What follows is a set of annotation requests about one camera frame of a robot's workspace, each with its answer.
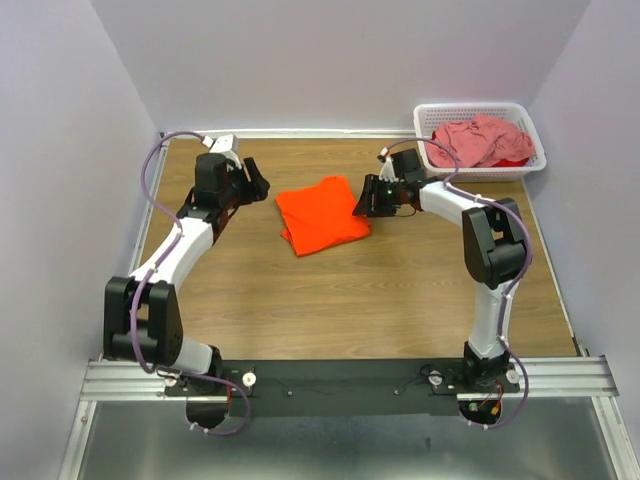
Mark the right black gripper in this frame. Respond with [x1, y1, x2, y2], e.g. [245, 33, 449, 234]
[351, 173, 405, 218]

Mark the orange t shirt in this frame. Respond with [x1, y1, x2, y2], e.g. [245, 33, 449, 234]
[276, 176, 371, 257]

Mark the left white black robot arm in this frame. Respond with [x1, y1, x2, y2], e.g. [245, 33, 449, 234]
[103, 152, 270, 395]

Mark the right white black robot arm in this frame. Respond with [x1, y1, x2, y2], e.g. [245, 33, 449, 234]
[353, 149, 532, 392]

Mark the white plastic basket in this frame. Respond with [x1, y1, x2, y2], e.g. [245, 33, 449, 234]
[413, 102, 547, 182]

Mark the pink t shirt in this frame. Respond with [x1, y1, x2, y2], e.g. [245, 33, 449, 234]
[431, 114, 536, 168]

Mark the red t shirt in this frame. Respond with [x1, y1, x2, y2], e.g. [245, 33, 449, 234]
[492, 158, 529, 168]

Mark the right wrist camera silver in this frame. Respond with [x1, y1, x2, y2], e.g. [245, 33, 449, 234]
[377, 148, 399, 183]

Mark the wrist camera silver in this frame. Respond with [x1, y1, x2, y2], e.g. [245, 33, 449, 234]
[201, 134, 239, 156]
[377, 148, 399, 183]

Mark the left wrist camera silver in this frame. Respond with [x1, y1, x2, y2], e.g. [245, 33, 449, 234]
[201, 134, 239, 156]

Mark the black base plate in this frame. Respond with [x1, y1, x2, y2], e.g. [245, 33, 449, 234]
[164, 358, 520, 427]

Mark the aluminium front rail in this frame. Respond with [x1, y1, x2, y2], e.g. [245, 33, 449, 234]
[80, 357, 619, 402]

